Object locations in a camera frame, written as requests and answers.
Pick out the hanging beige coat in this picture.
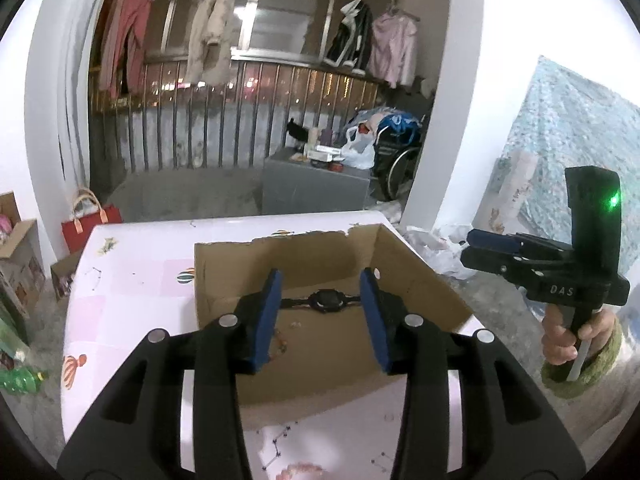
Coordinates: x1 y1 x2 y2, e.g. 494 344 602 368
187 0 242 86

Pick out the hanging black white jacket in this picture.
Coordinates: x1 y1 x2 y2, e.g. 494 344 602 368
322 0 374 71

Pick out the black smart watch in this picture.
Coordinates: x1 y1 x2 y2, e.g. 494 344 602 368
280 289 362 315

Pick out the person's right hand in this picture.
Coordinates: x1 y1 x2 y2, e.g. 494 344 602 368
542 305 615 366

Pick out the hanging light pink jacket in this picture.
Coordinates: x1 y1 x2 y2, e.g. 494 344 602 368
369 7 421 89

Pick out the white plastic shopping bag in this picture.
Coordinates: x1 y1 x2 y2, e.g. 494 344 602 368
344 125 377 170

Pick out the white flat box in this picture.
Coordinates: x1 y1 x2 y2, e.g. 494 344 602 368
302 145 343 162

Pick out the wheelchair with blue bag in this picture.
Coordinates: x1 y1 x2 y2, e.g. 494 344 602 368
372 110 428 201

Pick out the colourful glass bead bracelet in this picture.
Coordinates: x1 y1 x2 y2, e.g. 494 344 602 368
272 319 303 353

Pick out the open printed cardboard box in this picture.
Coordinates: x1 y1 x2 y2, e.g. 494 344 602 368
0 192 47 311

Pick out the green plastic bottle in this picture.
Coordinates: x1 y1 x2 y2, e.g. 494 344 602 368
0 364 48 396

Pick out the blue patterned blanket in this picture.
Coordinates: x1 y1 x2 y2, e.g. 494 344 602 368
472 55 640 271

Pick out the metal balcony railing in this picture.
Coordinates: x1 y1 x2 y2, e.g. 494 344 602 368
90 57 383 173

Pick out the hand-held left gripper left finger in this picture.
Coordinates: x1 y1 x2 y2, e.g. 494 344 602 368
56 267 284 480

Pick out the hanging pink garment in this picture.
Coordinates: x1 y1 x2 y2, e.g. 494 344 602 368
97 0 157 98

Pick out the white curtain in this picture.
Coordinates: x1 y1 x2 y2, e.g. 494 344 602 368
55 0 108 196

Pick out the red gift bag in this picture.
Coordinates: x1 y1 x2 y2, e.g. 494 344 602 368
61 187 123 256

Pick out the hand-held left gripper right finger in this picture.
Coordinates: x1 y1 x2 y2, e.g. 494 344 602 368
360 266 587 480

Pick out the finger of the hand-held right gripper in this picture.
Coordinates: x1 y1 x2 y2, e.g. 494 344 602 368
460 247 577 286
467 228 576 261

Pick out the small brown cardboard box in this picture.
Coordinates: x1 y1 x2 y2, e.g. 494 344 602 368
50 252 83 303

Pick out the person's right forearm green sleeve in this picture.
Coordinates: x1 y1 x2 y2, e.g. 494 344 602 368
540 317 623 401

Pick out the grey cabinet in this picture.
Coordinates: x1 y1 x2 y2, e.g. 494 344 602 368
262 147 373 216

